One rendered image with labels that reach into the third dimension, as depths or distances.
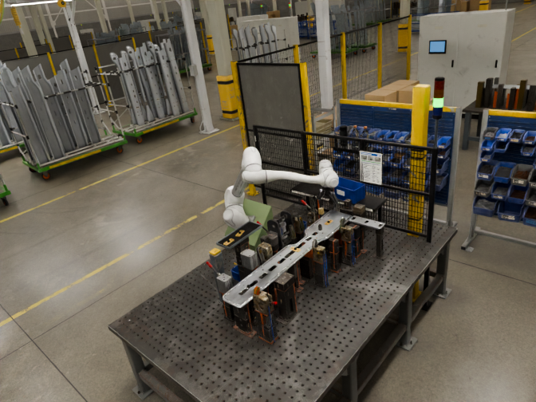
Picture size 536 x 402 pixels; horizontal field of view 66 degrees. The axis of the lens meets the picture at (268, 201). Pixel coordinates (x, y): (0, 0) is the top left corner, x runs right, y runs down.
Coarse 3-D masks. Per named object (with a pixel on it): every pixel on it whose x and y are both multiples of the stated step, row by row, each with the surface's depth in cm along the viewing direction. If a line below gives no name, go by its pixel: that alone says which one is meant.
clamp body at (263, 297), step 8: (256, 296) 260; (264, 296) 259; (256, 304) 263; (264, 304) 257; (264, 312) 261; (272, 312) 265; (264, 320) 266; (264, 328) 269; (272, 328) 267; (264, 336) 272; (272, 336) 271
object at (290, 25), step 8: (296, 16) 1418; (240, 24) 1541; (248, 24) 1515; (256, 24) 1491; (272, 24) 1444; (280, 24) 1421; (288, 24) 1400; (296, 24) 1427; (280, 32) 1435; (288, 32) 1413; (296, 32) 1436; (288, 40) 1426; (296, 40) 1445; (280, 48) 1462; (280, 56) 1477; (288, 56) 1453
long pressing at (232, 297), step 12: (324, 216) 353; (336, 216) 351; (348, 216) 349; (312, 228) 338; (324, 228) 336; (336, 228) 334; (300, 240) 323; (312, 240) 322; (288, 252) 311; (300, 252) 309; (264, 264) 300; (276, 264) 299; (288, 264) 297; (252, 276) 289; (276, 276) 287; (240, 288) 279; (252, 288) 277; (264, 288) 277; (228, 300) 269; (240, 300) 268
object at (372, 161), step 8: (360, 152) 360; (368, 152) 355; (376, 152) 350; (360, 160) 364; (368, 160) 358; (376, 160) 353; (360, 168) 367; (368, 168) 361; (376, 168) 356; (360, 176) 371; (368, 176) 365; (376, 176) 359; (376, 184) 363
